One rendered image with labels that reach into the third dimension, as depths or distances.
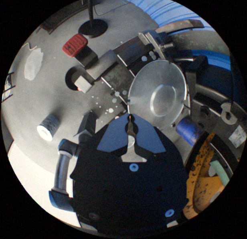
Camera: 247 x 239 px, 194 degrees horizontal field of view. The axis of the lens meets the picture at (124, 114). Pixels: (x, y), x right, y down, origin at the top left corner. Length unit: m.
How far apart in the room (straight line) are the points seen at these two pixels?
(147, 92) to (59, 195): 0.62
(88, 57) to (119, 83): 0.17
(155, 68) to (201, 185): 0.64
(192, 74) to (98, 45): 1.01
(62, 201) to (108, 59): 0.71
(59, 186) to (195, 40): 0.94
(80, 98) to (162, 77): 0.97
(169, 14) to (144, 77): 1.41
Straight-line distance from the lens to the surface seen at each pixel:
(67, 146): 0.60
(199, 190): 0.60
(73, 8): 1.64
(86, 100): 1.04
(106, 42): 1.09
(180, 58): 0.37
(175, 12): 1.49
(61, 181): 0.53
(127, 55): 0.29
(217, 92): 0.20
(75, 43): 0.25
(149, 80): 0.23
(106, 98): 0.84
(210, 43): 0.42
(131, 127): 0.27
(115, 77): 0.33
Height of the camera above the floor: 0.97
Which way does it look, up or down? 57 degrees down
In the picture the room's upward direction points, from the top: 150 degrees clockwise
